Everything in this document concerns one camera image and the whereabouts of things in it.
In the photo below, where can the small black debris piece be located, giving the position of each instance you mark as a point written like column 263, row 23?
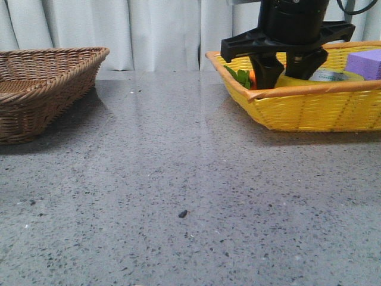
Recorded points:
column 182, row 214

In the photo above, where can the yellow wicker basket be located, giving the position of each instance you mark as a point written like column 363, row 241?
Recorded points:
column 324, row 107

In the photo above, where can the brown wicker basket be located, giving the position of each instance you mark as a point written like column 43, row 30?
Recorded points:
column 38, row 85

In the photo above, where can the orange toy carrot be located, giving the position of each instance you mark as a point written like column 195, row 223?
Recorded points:
column 248, row 79

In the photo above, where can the yellow tape roll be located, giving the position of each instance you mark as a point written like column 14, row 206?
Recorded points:
column 320, row 76

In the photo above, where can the purple foam block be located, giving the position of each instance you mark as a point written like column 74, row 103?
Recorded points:
column 365, row 63

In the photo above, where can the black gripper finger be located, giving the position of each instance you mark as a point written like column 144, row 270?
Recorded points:
column 267, row 69
column 304, row 64

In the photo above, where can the white curtain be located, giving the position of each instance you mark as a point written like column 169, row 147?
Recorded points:
column 141, row 35

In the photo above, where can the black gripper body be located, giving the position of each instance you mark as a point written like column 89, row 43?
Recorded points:
column 287, row 26

